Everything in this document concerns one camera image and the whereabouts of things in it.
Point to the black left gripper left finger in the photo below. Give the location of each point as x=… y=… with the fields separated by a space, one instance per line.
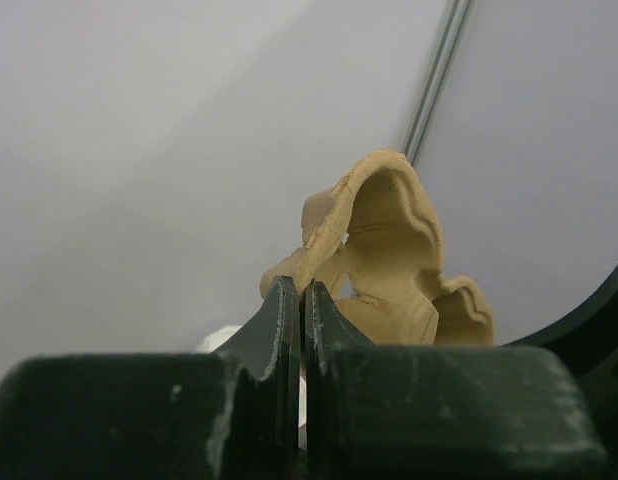
x=256 y=435

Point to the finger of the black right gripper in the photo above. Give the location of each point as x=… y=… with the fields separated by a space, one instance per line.
x=586 y=342

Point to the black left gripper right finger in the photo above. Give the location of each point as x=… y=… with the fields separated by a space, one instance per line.
x=326 y=332

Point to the brown pulp cup carrier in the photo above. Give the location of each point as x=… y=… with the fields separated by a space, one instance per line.
x=375 y=241

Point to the white bucket hat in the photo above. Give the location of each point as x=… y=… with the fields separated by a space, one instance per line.
x=219 y=337

